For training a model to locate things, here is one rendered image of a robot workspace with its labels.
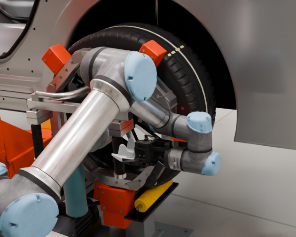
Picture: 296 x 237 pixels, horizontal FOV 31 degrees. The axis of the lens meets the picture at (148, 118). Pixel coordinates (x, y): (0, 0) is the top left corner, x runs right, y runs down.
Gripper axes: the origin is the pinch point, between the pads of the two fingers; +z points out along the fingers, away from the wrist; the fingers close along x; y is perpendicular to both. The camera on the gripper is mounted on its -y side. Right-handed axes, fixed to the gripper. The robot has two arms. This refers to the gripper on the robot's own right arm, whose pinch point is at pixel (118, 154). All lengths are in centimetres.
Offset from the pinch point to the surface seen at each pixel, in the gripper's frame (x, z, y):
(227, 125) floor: -238, 46, -83
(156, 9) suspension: -69, 18, 37
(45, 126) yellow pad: -42, 65, -14
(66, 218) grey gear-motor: -16, 38, -42
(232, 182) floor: -148, 11, -83
